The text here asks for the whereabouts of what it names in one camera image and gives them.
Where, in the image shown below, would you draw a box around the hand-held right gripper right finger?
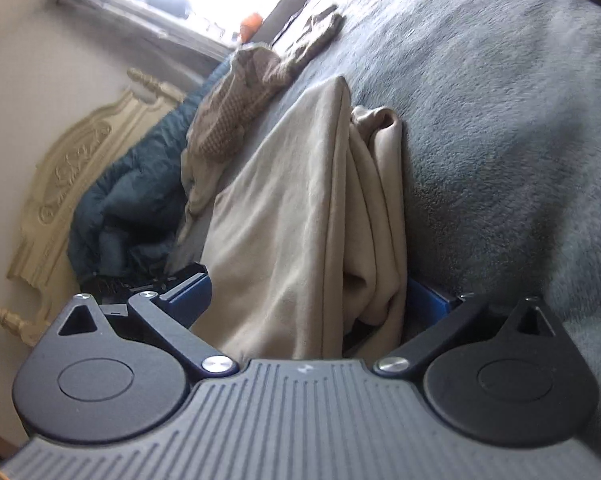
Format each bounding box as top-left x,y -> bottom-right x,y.
373,278 -> 564,378

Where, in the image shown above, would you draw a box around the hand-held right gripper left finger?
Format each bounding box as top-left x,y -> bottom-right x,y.
58,265 -> 240,378

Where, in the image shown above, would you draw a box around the beige zip jacket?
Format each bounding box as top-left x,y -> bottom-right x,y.
195,75 -> 410,362

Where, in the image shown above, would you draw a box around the dark hanging clothes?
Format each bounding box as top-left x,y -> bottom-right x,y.
128,0 -> 194,17

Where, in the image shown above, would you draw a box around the white garment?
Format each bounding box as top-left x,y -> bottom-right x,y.
179,147 -> 231,221

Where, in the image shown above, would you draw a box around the blue duvet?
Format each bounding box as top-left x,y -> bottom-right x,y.
68,57 -> 236,283

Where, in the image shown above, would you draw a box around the cream carved headboard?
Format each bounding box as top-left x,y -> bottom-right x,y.
0,67 -> 187,347

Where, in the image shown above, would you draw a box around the grey fleece bed sheet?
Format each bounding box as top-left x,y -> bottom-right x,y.
175,0 -> 601,441

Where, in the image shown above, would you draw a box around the houndstooth knit sweater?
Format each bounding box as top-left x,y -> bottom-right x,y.
187,5 -> 345,162

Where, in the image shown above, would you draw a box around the grey curtain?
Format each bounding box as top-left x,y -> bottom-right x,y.
54,0 -> 234,73

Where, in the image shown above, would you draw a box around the orange bag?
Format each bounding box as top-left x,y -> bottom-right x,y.
240,11 -> 264,42

